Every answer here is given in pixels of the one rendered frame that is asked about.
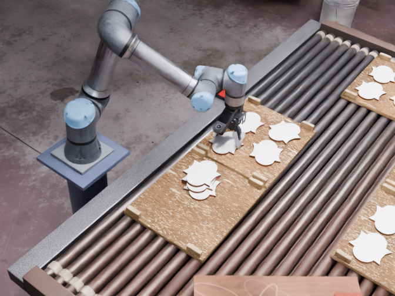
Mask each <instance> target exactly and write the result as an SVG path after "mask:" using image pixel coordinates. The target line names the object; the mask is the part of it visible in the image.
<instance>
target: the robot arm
mask: <svg viewBox="0 0 395 296"><path fill-rule="evenodd" d="M139 18H140V8H139V7H138V5H137V3H136V2H135V1H134V0H111V1H110V3H109V5H108V7H107V8H106V9H105V11H104V12H103V14H102V15H101V16H100V18H99V19H98V23H97V31H98V35H99V37H100V39H101V41H100V44H99V47H98V50H97V53H96V56H95V60H94V62H93V65H92V69H91V72H90V75H89V78H87V79H85V80H84V81H83V84H82V87H81V91H80V93H79V96H78V97H77V99H74V101H73V100H71V101H70V102H69V103H68V104H67V105H66V107H65V111H64V119H65V125H66V135H67V140H66V145H65V147H64V154H65V157H66V159H67V160H68V161H70V162H71V163H74V164H90V163H93V162H95V161H97V159H98V158H100V156H101V154H102V146H101V144H100V142H99V140H98V138H97V136H96V123H97V121H98V120H99V118H100V116H101V114H102V112H103V110H104V109H105V107H106V106H107V104H108V103H109V99H110V93H111V88H110V86H109V84H110V82H111V79H112V76H113V73H114V71H115V68H116V65H117V62H118V60H119V57H121V58H128V59H129V60H131V61H132V62H134V63H135V64H137V65H138V66H140V67H141V68H143V69H144V70H146V71H148V72H149V73H151V74H152V75H153V76H155V77H157V78H158V79H160V80H161V81H163V82H165V83H166V84H167V85H169V86H170V87H172V88H174V89H175V90H177V91H178V92H179V93H181V94H183V95H184V96H186V97H187V98H189V99H190V100H191V104H192V106H193V108H194V109H195V110H197V111H199V112H205V111H207V110H209V109H210V108H211V106H212V103H213V102H214V99H215V94H216V91H217V89H225V108H224V110H223V112H222V113H221V115H220V116H219V118H218V119H217V120H216V121H215V124H214V126H213V127H212V129H213V131H214V135H215V137H216V136H217V135H218V134H219V135H223V134H224V132H225V131H226V129H227V128H228V129H230V131H231V130H234V132H233V133H232V136H233V137H234V139H235V143H236V148H237V149H240V147H241V144H242V140H243V139H244V137H245V132H242V130H241V128H240V126H239V125H240V124H241V121H242V124H244V122H245V120H246V113H247V112H246V111H244V110H243V107H244V102H245V90H246V82H247V69H246V68H245V67H244V66H243V65H240V64H235V65H234V64H233V65H230V66H229V67H228V69H221V68H213V67H209V66H197V68H196V70H195V76H192V75H191V74H190V73H188V72H187V71H185V70H183V69H182V68H180V67H179V66H178V65H176V64H174V63H173V62H171V61H170V60H169V59H167V58H165V57H164V56H163V55H161V54H160V53H158V52H157V51H155V50H154V49H152V48H151V47H149V46H148V45H146V44H145V43H143V42H142V41H140V40H139V39H138V36H137V34H135V33H133V30H134V28H135V25H136V23H137V22H138V20H139ZM242 112H244V114H243V113H242ZM244 116H245V119H244V120H243V117H244Z"/></svg>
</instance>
